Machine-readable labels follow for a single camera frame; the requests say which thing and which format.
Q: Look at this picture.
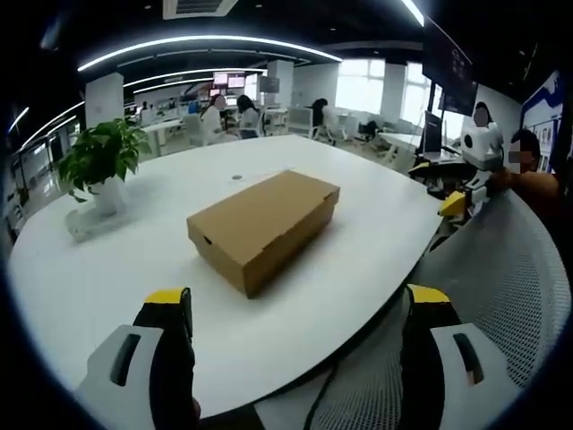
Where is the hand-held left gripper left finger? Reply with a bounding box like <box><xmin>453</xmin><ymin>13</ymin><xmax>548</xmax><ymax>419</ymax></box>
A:
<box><xmin>73</xmin><ymin>286</ymin><xmax>201</xmax><ymax>430</ymax></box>

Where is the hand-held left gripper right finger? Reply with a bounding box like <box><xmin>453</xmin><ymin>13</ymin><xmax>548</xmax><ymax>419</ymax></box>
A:
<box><xmin>399</xmin><ymin>282</ymin><xmax>512</xmax><ymax>430</ymax></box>

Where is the brown cardboard shoe box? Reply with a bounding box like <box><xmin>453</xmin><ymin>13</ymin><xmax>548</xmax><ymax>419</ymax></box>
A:
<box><xmin>186</xmin><ymin>168</ymin><xmax>341</xmax><ymax>300</ymax></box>

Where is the black desk monitor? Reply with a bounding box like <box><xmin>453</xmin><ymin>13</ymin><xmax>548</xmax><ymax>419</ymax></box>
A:
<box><xmin>423</xmin><ymin>110</ymin><xmax>445</xmax><ymax>154</ymax></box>

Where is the white office desk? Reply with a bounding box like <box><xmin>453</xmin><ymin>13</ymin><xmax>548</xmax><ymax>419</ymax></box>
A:
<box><xmin>138</xmin><ymin>118</ymin><xmax>185</xmax><ymax>156</ymax></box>
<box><xmin>378</xmin><ymin>131</ymin><xmax>425</xmax><ymax>163</ymax></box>

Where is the person's head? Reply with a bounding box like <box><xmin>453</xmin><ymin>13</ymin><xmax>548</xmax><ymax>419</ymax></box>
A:
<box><xmin>509</xmin><ymin>128</ymin><xmax>542</xmax><ymax>174</ymax></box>

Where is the person's upper body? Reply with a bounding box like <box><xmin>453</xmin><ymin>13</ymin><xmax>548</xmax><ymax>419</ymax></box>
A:
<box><xmin>514</xmin><ymin>169</ymin><xmax>566</xmax><ymax>208</ymax></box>

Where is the grey mesh office chair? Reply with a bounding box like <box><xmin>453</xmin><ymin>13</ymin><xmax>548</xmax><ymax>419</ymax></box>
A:
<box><xmin>254</xmin><ymin>187</ymin><xmax>569</xmax><ymax>430</ymax></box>

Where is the clear plant tray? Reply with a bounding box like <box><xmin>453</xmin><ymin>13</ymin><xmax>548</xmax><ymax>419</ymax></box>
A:
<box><xmin>64</xmin><ymin>203</ymin><xmax>138</xmax><ymax>244</ymax></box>

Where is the white office chair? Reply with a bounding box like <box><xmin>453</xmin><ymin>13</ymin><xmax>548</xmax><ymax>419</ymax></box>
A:
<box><xmin>287</xmin><ymin>106</ymin><xmax>315</xmax><ymax>138</ymax></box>

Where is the straight ceiling light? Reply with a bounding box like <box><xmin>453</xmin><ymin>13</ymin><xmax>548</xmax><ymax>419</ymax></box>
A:
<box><xmin>401</xmin><ymin>0</ymin><xmax>426</xmax><ymax>27</ymax></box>

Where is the white plant pot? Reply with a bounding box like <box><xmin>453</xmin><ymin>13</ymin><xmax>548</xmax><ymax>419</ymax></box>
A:
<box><xmin>87</xmin><ymin>177</ymin><xmax>131</xmax><ymax>217</ymax></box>

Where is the green potted plant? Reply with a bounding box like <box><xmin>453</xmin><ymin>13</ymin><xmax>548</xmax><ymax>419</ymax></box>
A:
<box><xmin>56</xmin><ymin>117</ymin><xmax>154</xmax><ymax>203</ymax></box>

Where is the row of bright monitors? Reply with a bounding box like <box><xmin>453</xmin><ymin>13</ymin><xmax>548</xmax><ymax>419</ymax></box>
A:
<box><xmin>212</xmin><ymin>71</ymin><xmax>247</xmax><ymax>90</ymax></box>

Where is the long curved ceiling light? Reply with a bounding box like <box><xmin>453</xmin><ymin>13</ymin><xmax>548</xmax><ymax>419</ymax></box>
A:
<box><xmin>122</xmin><ymin>66</ymin><xmax>266</xmax><ymax>90</ymax></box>
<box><xmin>76</xmin><ymin>35</ymin><xmax>344</xmax><ymax>73</ymax></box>

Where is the ceiling air vent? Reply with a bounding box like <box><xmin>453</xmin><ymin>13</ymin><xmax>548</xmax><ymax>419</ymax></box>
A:
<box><xmin>162</xmin><ymin>0</ymin><xmax>239</xmax><ymax>22</ymax></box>

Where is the blue wall poster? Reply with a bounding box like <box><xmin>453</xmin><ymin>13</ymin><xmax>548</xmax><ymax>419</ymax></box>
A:
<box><xmin>520</xmin><ymin>70</ymin><xmax>563</xmax><ymax>175</ymax></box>

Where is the large dark wall screen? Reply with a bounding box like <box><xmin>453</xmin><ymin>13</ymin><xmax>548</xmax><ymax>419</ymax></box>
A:
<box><xmin>422</xmin><ymin>39</ymin><xmax>479</xmax><ymax>115</ymax></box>

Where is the black cable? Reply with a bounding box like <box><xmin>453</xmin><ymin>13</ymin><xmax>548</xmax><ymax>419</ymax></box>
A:
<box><xmin>304</xmin><ymin>363</ymin><xmax>338</xmax><ymax>430</ymax></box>

